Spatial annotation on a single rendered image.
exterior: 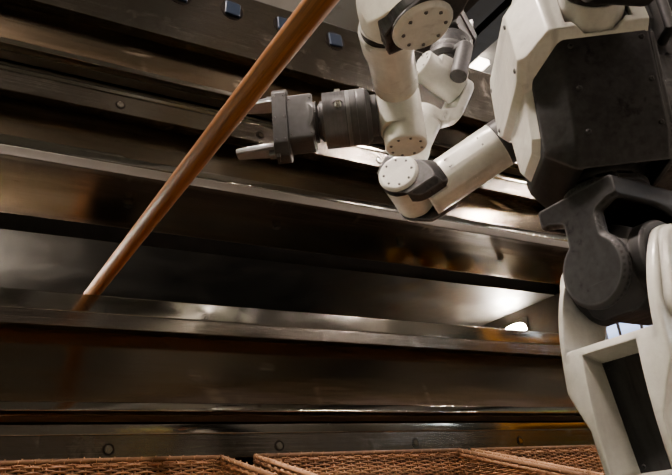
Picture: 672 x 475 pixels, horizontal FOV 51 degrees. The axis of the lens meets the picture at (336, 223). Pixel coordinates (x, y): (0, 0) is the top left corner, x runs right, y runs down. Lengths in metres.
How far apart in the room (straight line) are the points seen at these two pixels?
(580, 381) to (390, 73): 0.47
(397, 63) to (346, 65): 1.20
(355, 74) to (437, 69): 0.73
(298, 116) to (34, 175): 0.62
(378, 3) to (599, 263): 0.43
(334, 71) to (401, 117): 1.06
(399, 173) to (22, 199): 0.77
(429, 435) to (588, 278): 0.93
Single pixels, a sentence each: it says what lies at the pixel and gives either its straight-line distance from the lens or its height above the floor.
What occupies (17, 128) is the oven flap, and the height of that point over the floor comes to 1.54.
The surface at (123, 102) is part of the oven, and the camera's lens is 1.76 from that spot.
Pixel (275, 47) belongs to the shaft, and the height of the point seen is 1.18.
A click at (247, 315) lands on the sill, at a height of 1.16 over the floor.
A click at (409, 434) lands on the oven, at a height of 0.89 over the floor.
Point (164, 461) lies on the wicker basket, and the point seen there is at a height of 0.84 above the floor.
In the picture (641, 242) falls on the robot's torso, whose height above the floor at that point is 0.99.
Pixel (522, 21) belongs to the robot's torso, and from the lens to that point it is 1.07.
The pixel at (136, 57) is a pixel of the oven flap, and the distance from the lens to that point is 1.85.
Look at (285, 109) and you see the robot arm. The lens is 1.10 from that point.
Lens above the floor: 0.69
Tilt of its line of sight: 24 degrees up
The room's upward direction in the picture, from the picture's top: 5 degrees counter-clockwise
